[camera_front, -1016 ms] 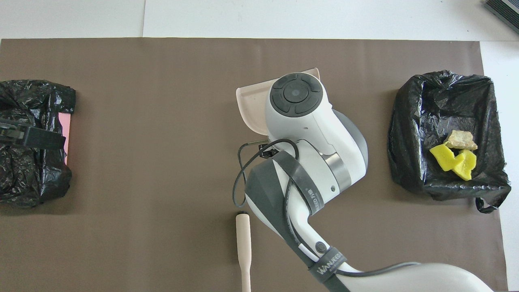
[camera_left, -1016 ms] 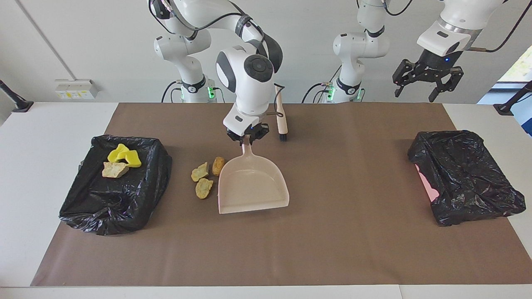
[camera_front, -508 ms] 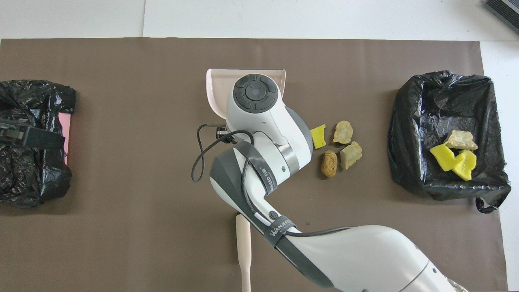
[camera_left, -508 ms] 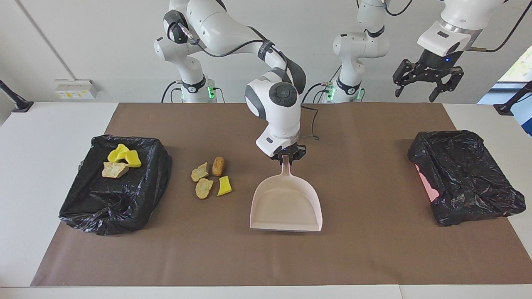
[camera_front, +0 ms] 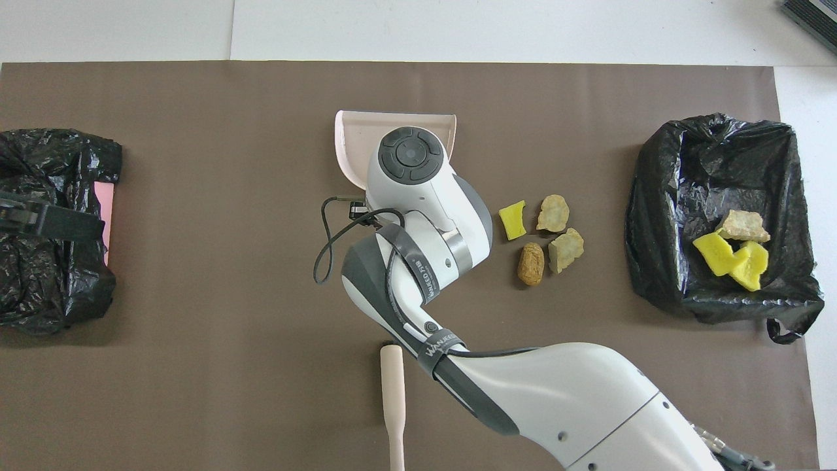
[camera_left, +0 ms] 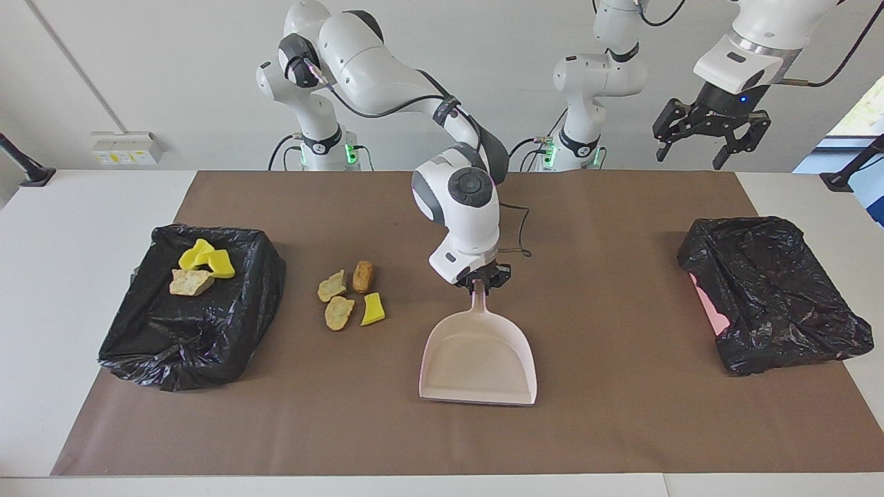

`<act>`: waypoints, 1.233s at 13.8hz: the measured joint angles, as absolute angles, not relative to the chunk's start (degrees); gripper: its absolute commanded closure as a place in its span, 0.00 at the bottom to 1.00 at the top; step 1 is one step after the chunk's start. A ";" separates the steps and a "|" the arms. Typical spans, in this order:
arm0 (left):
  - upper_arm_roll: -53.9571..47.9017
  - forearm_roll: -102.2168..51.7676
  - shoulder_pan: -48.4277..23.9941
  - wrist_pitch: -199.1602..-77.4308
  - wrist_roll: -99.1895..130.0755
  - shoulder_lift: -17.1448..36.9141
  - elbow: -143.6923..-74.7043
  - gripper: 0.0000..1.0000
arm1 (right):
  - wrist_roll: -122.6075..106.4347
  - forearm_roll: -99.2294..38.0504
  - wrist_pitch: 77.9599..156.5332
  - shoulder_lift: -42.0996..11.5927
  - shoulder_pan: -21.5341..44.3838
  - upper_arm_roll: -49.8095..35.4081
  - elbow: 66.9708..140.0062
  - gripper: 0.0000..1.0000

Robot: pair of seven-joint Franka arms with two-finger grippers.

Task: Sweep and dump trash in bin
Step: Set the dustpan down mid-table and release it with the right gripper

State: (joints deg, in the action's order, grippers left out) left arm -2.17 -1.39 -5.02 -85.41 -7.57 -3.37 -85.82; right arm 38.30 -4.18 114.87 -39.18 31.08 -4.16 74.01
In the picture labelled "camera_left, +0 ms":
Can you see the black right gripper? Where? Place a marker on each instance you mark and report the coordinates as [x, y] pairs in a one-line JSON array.
[[487, 271]]

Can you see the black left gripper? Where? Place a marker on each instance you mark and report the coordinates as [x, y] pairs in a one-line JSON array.
[[728, 103]]

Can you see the pale pink plastic dustpan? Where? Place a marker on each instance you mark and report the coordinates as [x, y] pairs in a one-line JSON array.
[[476, 359]]

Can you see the yellow foam trash piece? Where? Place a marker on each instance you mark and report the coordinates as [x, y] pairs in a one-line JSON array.
[[372, 310], [221, 264], [195, 255]]

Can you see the brown foam trash piece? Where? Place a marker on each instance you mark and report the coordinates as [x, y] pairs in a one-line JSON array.
[[364, 277]]

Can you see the tan foam trash piece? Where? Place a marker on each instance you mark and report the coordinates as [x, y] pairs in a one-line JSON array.
[[333, 286], [339, 313]]

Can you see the grey-tan foam trash piece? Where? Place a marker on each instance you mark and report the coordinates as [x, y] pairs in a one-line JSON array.
[[190, 282]]

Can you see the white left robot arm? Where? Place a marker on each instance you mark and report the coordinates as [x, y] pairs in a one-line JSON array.
[[594, 76]]

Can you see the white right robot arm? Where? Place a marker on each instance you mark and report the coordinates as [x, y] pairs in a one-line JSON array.
[[366, 62]]

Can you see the pink plastic bin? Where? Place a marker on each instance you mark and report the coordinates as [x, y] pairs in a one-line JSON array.
[[708, 307]]

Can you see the black plastic trash bag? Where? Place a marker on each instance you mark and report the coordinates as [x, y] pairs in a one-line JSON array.
[[193, 331], [780, 297]]

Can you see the black clamp stand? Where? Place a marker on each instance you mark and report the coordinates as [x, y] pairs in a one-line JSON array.
[[34, 176], [839, 181]]

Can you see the bright window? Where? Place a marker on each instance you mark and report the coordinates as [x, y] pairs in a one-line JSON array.
[[863, 110]]

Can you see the brown table mat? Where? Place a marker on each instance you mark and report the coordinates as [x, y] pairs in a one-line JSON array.
[[621, 414]]

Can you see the white wall socket box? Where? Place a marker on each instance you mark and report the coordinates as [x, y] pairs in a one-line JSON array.
[[124, 148]]

